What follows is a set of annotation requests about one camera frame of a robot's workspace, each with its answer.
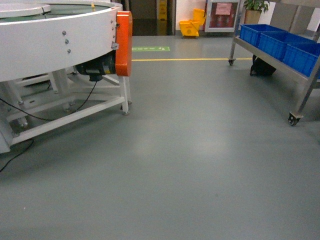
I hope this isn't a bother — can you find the black electric motor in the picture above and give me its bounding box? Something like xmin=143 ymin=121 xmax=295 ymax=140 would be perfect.
xmin=75 ymin=54 xmax=116 ymax=82

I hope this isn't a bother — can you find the yellow wet floor sign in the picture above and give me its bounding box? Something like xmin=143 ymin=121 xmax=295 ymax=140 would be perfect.
xmin=156 ymin=0 xmax=167 ymax=36

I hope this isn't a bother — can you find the yellow mop bucket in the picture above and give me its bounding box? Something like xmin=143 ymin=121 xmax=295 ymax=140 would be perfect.
xmin=179 ymin=8 xmax=206 ymax=38

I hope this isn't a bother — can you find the orange motor guard cover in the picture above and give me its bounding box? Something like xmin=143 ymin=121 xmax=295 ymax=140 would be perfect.
xmin=115 ymin=11 xmax=133 ymax=77

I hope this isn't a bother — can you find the black bag on floor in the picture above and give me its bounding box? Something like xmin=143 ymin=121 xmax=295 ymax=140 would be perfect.
xmin=249 ymin=55 xmax=276 ymax=77

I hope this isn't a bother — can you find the fire extinguisher cabinet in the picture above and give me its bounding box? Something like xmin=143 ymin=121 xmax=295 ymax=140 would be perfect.
xmin=204 ymin=0 xmax=240 ymax=33

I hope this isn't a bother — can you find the blue bin on cart far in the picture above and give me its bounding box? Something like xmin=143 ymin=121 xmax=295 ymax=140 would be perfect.
xmin=239 ymin=24 xmax=285 ymax=47

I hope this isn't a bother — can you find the blue bin on cart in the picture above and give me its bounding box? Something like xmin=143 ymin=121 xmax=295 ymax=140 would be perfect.
xmin=239 ymin=24 xmax=285 ymax=47
xmin=257 ymin=31 xmax=316 ymax=61
xmin=282 ymin=43 xmax=320 ymax=77

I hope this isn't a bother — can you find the blue bin on cart middle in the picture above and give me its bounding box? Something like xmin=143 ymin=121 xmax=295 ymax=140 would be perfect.
xmin=257 ymin=31 xmax=316 ymax=61

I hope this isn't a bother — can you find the white round conveyor machine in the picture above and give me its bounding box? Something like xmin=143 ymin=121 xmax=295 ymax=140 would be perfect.
xmin=0 ymin=0 xmax=131 ymax=153

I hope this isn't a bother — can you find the potted green plant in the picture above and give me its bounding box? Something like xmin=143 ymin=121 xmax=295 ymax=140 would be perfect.
xmin=243 ymin=0 xmax=270 ymax=25

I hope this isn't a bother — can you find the blue bin on cart near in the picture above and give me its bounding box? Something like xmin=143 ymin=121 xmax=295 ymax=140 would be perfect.
xmin=282 ymin=43 xmax=320 ymax=77

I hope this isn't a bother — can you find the steel cart with wheels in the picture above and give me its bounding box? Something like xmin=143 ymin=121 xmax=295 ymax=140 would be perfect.
xmin=228 ymin=0 xmax=320 ymax=126

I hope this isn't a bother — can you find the black power cable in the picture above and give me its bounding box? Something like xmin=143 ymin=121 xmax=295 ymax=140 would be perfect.
xmin=0 ymin=80 xmax=99 ymax=173

